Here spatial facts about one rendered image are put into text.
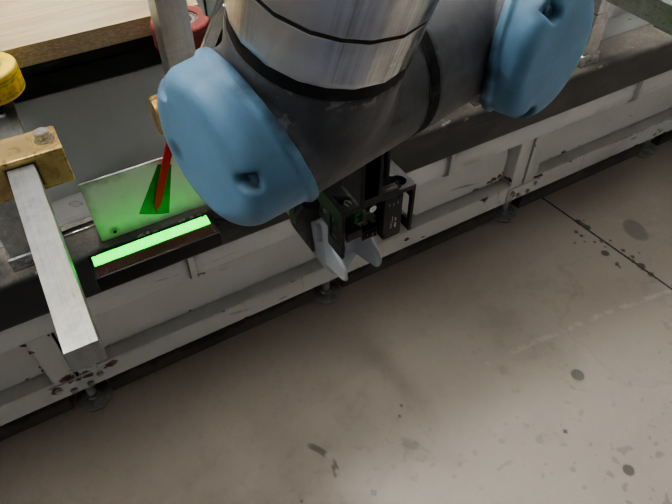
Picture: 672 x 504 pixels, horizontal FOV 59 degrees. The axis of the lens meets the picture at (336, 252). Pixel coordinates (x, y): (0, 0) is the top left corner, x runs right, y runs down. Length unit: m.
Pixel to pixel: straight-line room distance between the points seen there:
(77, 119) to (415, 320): 0.98
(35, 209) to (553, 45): 0.54
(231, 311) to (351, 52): 1.25
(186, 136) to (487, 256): 1.57
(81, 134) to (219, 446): 0.76
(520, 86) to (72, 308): 0.43
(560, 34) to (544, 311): 1.41
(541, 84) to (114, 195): 0.60
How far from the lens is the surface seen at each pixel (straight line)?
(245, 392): 1.48
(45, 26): 0.93
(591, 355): 1.65
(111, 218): 0.84
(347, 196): 0.47
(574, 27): 0.33
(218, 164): 0.24
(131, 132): 1.04
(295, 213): 0.53
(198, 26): 0.85
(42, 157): 0.76
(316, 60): 0.21
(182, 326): 1.41
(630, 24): 1.64
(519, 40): 0.31
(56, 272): 0.62
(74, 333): 0.57
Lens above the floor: 1.28
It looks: 47 degrees down
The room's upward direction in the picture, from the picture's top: straight up
